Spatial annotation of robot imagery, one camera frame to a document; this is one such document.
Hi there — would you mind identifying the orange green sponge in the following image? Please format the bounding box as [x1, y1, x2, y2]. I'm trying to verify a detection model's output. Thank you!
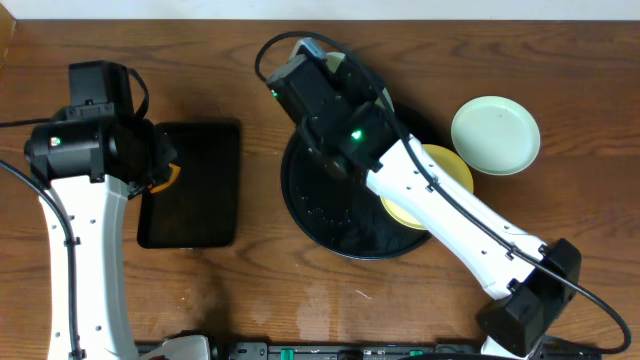
[149, 163, 181, 194]

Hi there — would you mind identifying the yellow plate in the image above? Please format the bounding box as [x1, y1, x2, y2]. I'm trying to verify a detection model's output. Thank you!
[380, 144, 474, 231]

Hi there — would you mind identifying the light green plate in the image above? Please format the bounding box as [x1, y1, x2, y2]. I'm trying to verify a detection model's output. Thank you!
[323, 52, 393, 117]
[451, 96, 541, 176]

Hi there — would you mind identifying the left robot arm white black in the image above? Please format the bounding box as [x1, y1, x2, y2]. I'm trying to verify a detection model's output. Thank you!
[25, 119, 175, 359]

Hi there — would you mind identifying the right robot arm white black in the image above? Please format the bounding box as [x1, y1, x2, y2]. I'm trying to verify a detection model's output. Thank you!
[281, 105, 582, 359]

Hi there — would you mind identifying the black round tray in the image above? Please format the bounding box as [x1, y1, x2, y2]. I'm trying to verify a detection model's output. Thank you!
[280, 134, 432, 260]

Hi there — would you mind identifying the black rectangular tray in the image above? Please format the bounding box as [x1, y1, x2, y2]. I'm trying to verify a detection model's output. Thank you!
[137, 122, 241, 249]

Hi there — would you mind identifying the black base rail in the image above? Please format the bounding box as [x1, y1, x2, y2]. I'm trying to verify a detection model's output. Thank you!
[134, 340, 604, 360]

